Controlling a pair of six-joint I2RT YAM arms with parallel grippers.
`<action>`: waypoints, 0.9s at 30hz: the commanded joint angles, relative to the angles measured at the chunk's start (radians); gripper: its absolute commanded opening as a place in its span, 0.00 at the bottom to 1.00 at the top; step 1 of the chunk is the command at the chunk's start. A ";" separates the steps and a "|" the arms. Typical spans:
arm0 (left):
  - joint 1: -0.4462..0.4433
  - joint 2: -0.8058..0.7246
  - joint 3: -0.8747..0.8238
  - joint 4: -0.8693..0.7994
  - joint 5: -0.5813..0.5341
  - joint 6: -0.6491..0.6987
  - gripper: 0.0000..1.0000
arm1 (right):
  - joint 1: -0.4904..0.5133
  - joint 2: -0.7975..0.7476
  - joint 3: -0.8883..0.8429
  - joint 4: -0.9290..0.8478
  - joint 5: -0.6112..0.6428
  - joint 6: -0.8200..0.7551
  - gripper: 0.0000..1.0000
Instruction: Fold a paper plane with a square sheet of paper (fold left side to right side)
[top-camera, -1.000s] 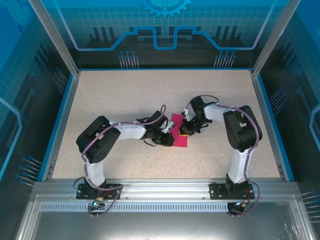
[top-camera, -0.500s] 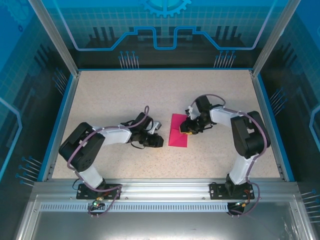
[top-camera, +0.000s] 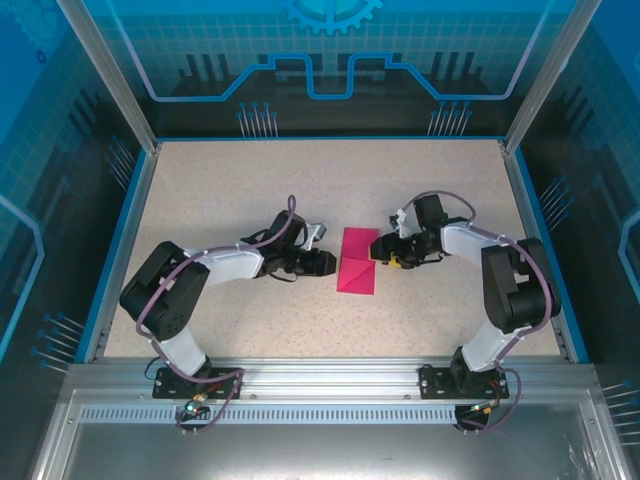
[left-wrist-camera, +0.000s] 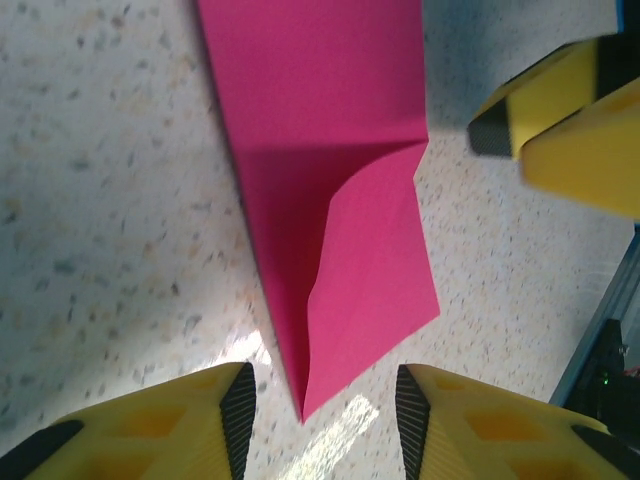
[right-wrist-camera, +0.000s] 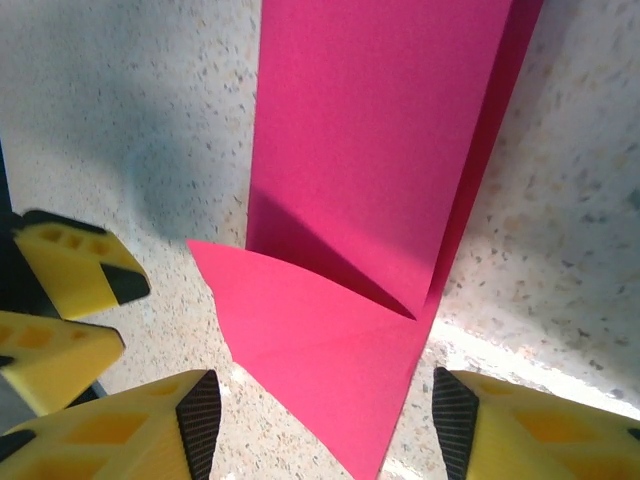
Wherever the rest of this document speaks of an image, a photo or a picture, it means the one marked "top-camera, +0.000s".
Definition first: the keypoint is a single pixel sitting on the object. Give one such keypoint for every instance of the pink paper sheet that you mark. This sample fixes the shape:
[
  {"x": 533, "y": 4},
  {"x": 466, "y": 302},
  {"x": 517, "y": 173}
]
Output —
[{"x": 357, "y": 280}]

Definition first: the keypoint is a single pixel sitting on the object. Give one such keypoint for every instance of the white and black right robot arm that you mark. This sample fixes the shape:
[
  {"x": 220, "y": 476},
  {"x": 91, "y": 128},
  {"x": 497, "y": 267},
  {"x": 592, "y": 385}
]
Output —
[{"x": 515, "y": 290}]

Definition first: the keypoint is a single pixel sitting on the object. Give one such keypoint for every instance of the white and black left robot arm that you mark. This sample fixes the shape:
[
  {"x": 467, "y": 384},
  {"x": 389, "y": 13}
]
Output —
[{"x": 165, "y": 295}]

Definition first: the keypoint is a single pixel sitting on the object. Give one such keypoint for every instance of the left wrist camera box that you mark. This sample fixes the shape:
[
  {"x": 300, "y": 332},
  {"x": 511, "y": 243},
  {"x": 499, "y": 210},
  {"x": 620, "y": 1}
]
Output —
[{"x": 317, "y": 232}]

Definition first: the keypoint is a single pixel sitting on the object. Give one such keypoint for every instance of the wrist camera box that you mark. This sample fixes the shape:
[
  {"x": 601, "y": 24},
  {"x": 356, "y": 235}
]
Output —
[
  {"x": 401, "y": 221},
  {"x": 317, "y": 232}
]

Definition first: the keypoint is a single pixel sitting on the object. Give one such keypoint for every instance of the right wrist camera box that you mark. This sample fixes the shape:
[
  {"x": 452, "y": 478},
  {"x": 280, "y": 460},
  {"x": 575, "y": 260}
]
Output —
[{"x": 401, "y": 221}]

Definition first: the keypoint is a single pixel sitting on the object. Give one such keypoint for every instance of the aluminium mounting rail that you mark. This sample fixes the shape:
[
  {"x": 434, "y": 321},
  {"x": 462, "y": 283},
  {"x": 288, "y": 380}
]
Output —
[{"x": 330, "y": 375}]

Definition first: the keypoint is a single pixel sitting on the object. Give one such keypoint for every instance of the aluminium side rail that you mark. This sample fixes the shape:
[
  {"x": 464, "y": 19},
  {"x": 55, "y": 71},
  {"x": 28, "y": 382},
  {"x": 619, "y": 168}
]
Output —
[
  {"x": 131, "y": 225},
  {"x": 530, "y": 225}
]

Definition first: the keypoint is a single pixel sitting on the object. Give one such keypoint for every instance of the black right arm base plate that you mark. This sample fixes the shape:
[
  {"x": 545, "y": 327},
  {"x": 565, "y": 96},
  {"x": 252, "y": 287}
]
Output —
[{"x": 432, "y": 382}]

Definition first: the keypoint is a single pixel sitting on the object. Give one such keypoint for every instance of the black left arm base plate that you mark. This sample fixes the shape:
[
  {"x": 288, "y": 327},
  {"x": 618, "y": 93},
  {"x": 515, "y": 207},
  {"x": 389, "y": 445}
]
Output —
[{"x": 225, "y": 387}]

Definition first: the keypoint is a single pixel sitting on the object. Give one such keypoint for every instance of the aluminium frame post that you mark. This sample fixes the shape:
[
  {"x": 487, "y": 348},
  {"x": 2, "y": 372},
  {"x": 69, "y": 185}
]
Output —
[
  {"x": 115, "y": 75},
  {"x": 545, "y": 75}
]

